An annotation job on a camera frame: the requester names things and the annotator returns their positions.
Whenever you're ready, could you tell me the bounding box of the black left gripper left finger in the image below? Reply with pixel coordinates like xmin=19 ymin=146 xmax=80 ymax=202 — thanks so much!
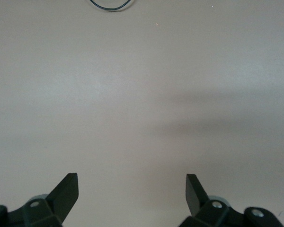
xmin=0 ymin=173 xmax=80 ymax=227

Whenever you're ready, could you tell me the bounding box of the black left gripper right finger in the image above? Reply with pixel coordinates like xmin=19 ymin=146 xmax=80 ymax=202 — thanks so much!
xmin=178 ymin=174 xmax=284 ymax=227

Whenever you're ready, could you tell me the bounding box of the looped thin black cable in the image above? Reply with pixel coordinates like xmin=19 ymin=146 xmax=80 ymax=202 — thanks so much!
xmin=89 ymin=0 xmax=132 ymax=12

